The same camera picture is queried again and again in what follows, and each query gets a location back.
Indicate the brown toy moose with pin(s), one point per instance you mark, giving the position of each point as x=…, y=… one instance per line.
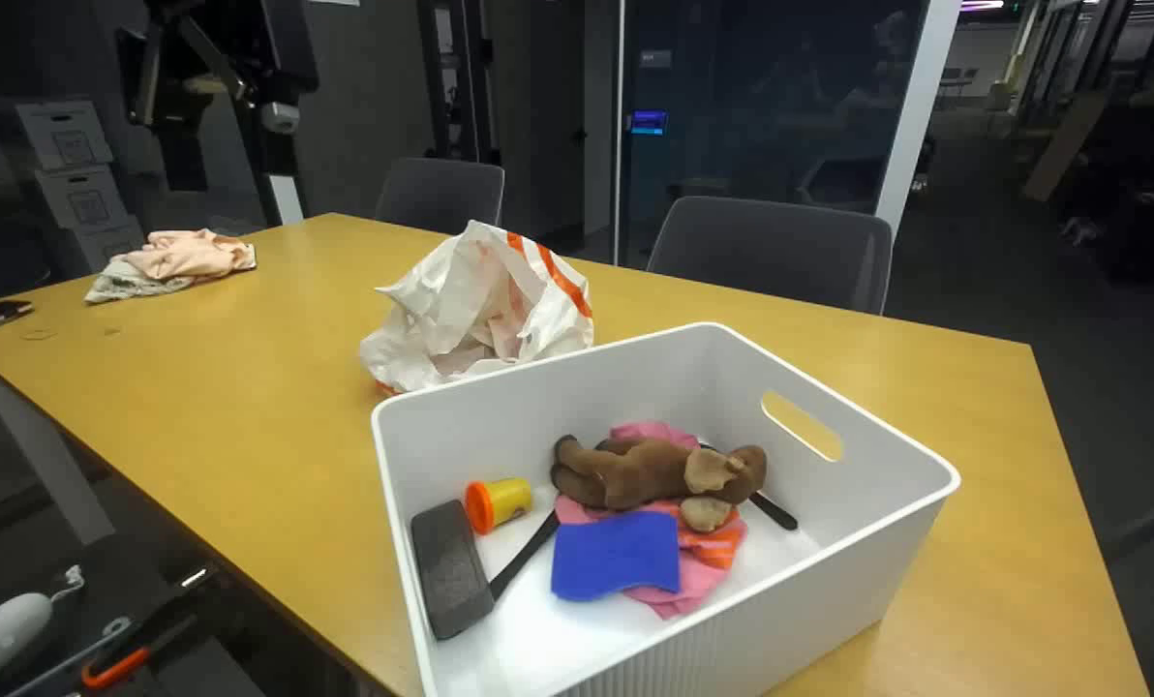
x=708, y=484

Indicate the blue sponge object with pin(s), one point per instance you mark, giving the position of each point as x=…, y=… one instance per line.
x=614, y=557

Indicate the white orange plastic bag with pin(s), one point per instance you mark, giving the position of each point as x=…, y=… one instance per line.
x=477, y=304

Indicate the yellow orange toy cup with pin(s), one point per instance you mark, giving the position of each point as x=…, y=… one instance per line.
x=492, y=501

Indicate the white plastic basket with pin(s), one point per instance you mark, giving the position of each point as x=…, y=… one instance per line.
x=856, y=491

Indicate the grey chair left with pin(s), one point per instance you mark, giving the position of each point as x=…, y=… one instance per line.
x=443, y=191

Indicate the grey chair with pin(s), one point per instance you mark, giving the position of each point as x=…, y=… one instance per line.
x=443, y=191
x=780, y=249

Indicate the black spoon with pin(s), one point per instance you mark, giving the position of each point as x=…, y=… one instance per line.
x=776, y=514

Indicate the grey chair right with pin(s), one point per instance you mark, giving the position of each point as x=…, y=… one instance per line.
x=780, y=249

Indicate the black spatula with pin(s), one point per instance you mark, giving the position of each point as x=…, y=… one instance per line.
x=450, y=572

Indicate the pink white cloth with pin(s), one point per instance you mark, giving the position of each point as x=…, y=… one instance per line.
x=173, y=260

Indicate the orange black tool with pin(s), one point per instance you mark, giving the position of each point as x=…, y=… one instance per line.
x=158, y=634

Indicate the white handle tool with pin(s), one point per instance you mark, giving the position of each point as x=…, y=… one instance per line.
x=30, y=615

